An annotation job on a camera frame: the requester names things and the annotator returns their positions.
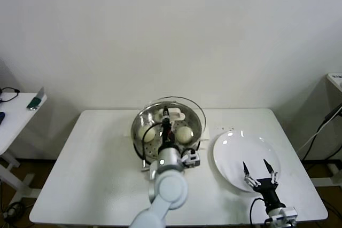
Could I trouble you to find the perforated steel steamer basket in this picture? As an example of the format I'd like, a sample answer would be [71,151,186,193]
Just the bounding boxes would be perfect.
[130,101,202,167]

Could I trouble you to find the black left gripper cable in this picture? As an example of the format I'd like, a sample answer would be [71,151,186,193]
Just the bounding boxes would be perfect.
[141,123,164,172]

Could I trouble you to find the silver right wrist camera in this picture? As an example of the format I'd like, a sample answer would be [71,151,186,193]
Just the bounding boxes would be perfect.
[277,206,299,222]

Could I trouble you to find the white wall cable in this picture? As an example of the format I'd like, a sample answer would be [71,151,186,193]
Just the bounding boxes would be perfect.
[297,120,328,153]

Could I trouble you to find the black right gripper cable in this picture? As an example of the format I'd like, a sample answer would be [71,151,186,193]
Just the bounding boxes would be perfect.
[250,198,266,228]

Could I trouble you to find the green handled cleaver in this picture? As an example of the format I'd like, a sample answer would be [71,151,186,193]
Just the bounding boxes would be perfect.
[26,87,44,111]

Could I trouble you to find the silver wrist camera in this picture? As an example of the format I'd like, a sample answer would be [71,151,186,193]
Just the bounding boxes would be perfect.
[277,206,299,222]
[181,147,201,169]

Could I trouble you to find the white stand base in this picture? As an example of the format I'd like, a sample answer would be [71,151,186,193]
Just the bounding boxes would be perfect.
[311,162,342,187]

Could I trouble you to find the black wall cable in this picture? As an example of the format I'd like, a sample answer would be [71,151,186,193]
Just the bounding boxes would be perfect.
[301,115,342,161]

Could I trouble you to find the glass lid with cream handle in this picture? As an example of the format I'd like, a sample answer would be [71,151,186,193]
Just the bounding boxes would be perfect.
[136,95,208,164]

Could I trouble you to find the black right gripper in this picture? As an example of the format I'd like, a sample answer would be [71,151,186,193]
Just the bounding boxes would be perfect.
[242,159,285,210]

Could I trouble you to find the white side table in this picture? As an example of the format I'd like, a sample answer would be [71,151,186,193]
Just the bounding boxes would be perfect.
[0,92,48,207]

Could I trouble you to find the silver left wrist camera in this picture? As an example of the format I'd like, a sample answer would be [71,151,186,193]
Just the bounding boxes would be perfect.
[181,147,201,169]

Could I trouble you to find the tangled floor cables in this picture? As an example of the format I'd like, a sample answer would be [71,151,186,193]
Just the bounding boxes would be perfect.
[2,201,27,225]

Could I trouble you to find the grey white cabinet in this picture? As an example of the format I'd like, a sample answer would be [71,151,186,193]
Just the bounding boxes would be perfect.
[325,72,342,98]

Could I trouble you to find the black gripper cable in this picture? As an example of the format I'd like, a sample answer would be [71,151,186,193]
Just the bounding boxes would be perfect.
[141,123,164,172]
[250,198,266,228]

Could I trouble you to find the white round plate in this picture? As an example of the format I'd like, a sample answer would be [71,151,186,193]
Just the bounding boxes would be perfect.
[213,130,282,193]

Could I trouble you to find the white steamed baozi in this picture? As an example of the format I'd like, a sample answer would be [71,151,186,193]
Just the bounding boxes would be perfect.
[176,127,193,144]
[138,127,156,143]

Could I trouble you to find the black cable on side table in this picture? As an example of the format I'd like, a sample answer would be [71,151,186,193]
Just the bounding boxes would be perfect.
[0,87,19,103]

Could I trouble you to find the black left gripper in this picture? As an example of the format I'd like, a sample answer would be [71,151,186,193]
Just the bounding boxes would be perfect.
[160,106,174,146]

